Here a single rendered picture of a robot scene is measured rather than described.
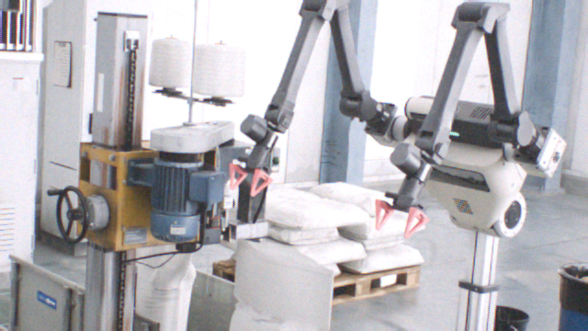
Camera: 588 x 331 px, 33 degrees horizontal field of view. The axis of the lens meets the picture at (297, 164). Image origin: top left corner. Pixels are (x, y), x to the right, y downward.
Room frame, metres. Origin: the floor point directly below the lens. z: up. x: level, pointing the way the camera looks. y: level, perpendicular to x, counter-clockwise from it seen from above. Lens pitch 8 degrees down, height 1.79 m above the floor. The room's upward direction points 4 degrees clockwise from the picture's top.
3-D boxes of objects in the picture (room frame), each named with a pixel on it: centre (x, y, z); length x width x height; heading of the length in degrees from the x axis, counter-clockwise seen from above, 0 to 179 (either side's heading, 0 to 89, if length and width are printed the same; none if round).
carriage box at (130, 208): (3.21, 0.51, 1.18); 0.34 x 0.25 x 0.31; 134
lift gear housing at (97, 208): (3.06, 0.63, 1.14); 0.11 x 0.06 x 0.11; 44
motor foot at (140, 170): (3.05, 0.45, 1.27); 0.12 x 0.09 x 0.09; 134
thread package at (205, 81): (3.12, 0.26, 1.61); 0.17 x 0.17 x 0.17
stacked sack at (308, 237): (6.35, 0.04, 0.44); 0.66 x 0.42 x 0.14; 38
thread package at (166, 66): (3.31, 0.44, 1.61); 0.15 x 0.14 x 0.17; 44
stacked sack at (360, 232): (6.66, -0.56, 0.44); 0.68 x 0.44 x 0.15; 134
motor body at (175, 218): (3.01, 0.36, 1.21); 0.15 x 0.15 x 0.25
